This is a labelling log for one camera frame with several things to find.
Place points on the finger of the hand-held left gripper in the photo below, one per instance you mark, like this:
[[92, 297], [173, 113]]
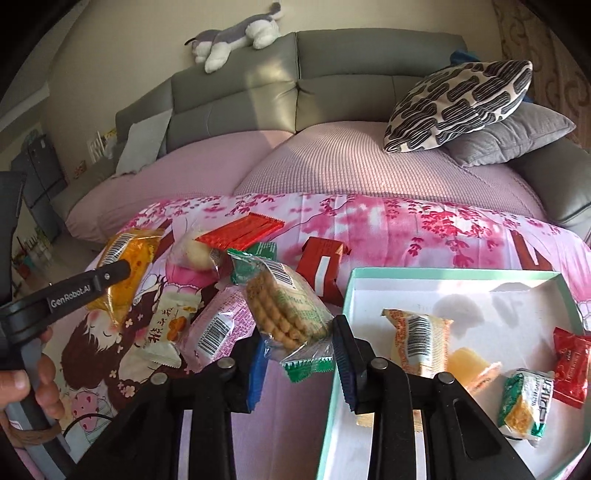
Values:
[[113, 276]]

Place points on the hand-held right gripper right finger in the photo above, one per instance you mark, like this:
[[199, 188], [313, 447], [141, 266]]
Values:
[[344, 364]]

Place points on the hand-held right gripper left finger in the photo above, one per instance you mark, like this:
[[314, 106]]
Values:
[[257, 374]]

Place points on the orange snack packet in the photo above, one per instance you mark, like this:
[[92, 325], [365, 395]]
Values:
[[143, 249]]

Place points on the pink snack packet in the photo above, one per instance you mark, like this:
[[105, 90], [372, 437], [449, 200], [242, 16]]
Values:
[[217, 323]]

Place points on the clear biscuit packet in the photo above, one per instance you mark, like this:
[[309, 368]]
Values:
[[281, 304]]

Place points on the white packet with orange print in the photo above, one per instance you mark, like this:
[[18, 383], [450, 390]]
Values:
[[166, 327]]

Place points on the cream packet with orange text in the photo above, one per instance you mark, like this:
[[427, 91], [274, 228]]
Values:
[[415, 337]]

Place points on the red packet with white label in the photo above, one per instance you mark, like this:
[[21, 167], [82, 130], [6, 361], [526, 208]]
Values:
[[318, 267]]

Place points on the jelly cup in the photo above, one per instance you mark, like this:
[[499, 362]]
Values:
[[466, 364]]

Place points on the mint green box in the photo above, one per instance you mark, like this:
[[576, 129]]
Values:
[[485, 295]]

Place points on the green and white snack packet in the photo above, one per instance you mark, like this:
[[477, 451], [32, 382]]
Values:
[[521, 406]]

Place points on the red flower print snack packet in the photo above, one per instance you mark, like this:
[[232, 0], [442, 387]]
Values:
[[572, 364]]

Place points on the person's left hand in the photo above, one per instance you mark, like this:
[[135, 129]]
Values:
[[48, 387]]

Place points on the round bun in clear wrapper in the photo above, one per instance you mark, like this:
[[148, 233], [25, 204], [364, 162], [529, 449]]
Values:
[[194, 254]]

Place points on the dark grey cabinet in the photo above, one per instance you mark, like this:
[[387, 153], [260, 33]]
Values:
[[39, 184]]

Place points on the small green snack packet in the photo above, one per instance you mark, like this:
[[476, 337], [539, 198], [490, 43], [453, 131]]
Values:
[[263, 249]]

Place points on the pale blue pillow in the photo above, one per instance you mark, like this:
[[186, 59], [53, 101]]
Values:
[[143, 143]]

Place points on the printed blanket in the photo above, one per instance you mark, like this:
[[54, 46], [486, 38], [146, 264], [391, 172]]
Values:
[[392, 230]]

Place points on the pink sofa cover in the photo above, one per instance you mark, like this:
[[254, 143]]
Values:
[[346, 166]]

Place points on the grey sofa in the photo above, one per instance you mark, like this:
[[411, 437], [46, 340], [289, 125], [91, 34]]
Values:
[[277, 83]]

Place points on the grey and white plush toy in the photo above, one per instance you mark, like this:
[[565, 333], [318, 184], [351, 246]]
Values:
[[231, 37]]

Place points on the grey pillow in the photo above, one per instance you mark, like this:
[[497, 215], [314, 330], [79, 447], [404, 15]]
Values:
[[508, 138]]

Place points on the black and white patterned pillow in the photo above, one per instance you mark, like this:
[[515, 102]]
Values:
[[452, 101]]

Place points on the beige patterned curtain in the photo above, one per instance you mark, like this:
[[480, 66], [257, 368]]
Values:
[[535, 46]]

